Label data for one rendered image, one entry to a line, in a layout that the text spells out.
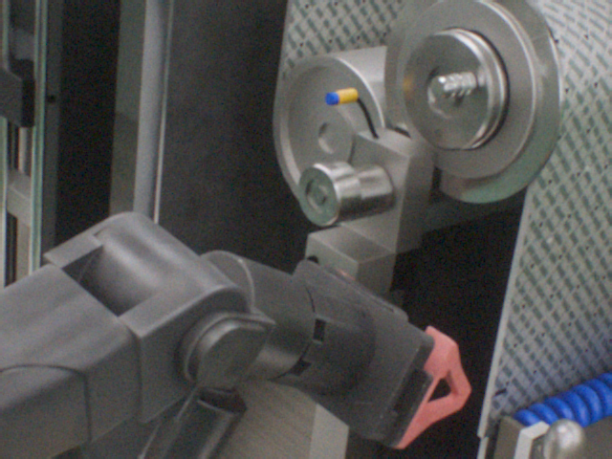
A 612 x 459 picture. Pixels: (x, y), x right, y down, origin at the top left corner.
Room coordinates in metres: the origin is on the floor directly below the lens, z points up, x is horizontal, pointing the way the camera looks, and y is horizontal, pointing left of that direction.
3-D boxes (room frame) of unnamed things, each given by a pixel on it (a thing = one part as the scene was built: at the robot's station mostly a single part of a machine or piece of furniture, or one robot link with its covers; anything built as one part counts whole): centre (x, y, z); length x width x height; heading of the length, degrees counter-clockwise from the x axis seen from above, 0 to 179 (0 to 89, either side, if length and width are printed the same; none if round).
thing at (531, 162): (0.75, -0.09, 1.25); 0.15 x 0.01 x 0.15; 44
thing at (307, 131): (0.93, -0.10, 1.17); 0.26 x 0.12 x 0.12; 134
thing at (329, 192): (0.73, -0.01, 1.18); 0.04 x 0.02 x 0.04; 44
